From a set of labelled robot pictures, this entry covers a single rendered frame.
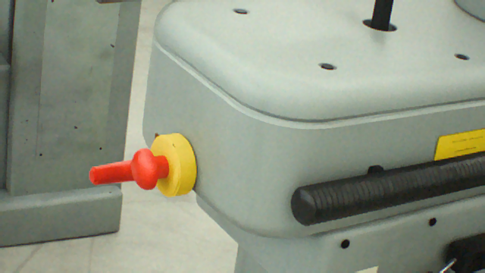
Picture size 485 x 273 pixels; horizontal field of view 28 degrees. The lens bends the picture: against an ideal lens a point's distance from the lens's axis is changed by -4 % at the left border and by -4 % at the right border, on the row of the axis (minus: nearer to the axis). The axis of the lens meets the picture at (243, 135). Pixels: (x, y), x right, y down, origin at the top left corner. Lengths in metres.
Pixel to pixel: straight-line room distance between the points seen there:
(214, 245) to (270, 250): 3.18
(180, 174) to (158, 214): 3.44
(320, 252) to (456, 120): 0.19
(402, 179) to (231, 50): 0.20
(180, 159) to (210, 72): 0.09
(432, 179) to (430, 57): 0.12
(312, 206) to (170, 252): 3.28
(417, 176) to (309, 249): 0.13
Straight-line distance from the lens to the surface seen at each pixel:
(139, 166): 0.94
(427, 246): 1.07
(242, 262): 1.16
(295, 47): 0.93
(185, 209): 4.44
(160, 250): 4.13
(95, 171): 1.05
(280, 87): 0.86
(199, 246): 4.19
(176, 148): 0.94
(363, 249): 1.00
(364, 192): 0.89
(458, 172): 0.97
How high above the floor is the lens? 2.20
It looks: 25 degrees down
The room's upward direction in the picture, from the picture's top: 9 degrees clockwise
